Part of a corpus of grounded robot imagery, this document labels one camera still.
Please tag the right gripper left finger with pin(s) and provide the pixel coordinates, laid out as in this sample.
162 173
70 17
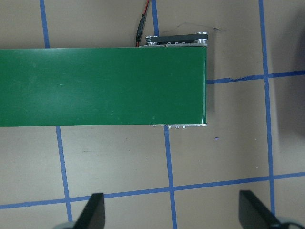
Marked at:
93 215

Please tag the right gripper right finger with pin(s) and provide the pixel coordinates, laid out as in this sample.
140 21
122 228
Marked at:
253 214

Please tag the green conveyor belt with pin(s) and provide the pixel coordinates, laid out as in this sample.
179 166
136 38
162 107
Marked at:
161 83

